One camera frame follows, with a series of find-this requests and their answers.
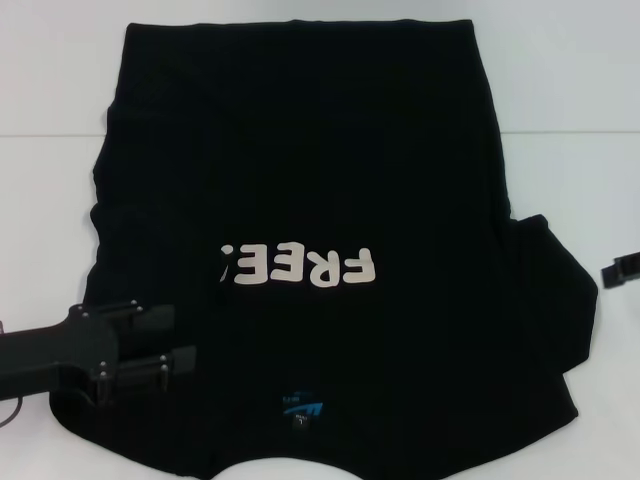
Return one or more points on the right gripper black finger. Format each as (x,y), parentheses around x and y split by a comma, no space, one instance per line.
(612,277)

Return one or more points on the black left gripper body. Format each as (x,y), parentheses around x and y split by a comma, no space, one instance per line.
(50,350)

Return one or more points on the black t-shirt with FREE print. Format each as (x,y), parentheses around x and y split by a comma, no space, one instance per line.
(300,150)

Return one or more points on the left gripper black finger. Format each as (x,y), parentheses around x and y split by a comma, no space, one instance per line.
(155,319)
(182,360)

